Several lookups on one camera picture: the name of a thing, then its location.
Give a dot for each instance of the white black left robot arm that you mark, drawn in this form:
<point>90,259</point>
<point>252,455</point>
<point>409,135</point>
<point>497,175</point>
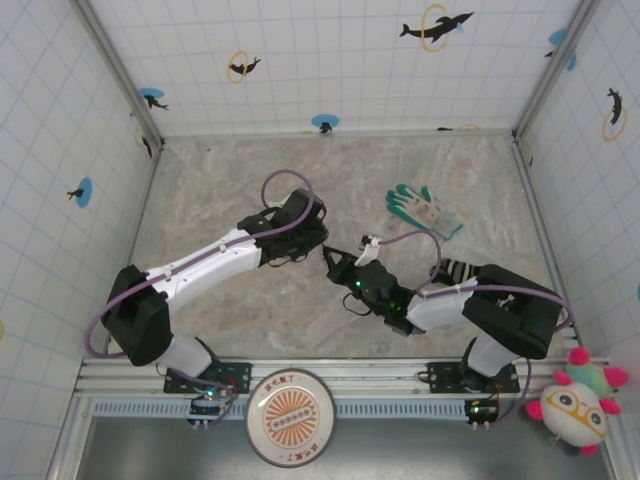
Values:
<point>215,270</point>

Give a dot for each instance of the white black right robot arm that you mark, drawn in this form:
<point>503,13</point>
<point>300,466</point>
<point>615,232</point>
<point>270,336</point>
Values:
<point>440,312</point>

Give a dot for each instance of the black white striped sock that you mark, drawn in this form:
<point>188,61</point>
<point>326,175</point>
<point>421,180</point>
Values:
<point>457,270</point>

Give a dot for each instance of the green and white work glove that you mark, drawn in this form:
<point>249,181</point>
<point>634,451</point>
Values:
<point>420,210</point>

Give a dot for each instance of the aluminium table edge bar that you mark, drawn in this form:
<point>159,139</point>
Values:
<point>542,230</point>
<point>132,250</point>
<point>250,135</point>

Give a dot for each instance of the dolphin on blue circle sticker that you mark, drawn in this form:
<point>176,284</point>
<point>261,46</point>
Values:
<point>150,95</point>
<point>325,121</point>
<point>86,192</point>
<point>557,36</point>

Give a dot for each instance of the round plate with orange print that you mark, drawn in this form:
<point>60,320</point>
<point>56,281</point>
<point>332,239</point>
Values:
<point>290,417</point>

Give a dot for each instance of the white pink plush toy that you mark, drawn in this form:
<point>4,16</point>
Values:
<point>570,410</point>

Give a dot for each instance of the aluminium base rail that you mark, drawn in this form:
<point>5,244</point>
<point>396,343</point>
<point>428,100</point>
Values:
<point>380,371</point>

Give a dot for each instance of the aluminium corner post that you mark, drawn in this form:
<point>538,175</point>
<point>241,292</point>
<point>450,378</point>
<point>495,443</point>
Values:
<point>122,75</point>
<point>551,75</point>

